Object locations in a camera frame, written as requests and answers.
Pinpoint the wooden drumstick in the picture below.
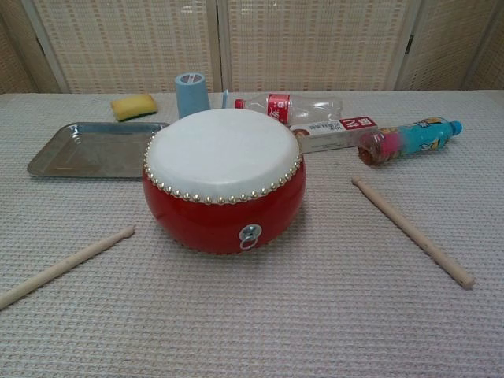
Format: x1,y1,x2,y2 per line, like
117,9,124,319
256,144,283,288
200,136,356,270
351,176,476,291
0,225,135,312

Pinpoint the red drum with white skin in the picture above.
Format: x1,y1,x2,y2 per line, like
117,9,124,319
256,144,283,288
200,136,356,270
142,109,306,256

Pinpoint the rectangular stainless steel tray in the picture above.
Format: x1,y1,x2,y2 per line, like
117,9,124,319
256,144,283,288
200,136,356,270
26,121,171,181

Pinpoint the empty clear cola bottle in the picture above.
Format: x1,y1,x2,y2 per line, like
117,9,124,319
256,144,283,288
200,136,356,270
234,93,343,124

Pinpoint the cling film box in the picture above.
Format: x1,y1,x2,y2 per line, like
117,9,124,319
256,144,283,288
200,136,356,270
289,115,381,154

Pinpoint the light blue plastic mug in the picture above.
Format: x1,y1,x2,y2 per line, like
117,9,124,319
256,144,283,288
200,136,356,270
174,72,230,119

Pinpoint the beige woven tablecloth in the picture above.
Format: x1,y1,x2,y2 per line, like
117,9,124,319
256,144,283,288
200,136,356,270
0,92,504,378

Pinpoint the yellow cleaning sponge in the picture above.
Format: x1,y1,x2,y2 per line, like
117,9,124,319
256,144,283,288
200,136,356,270
109,93,158,123

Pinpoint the woven bamboo folding screen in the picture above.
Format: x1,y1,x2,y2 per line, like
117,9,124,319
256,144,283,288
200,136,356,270
0,0,504,95

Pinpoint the colourful blue-capped drink bottle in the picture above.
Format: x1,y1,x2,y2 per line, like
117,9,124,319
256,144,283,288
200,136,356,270
357,117,464,166

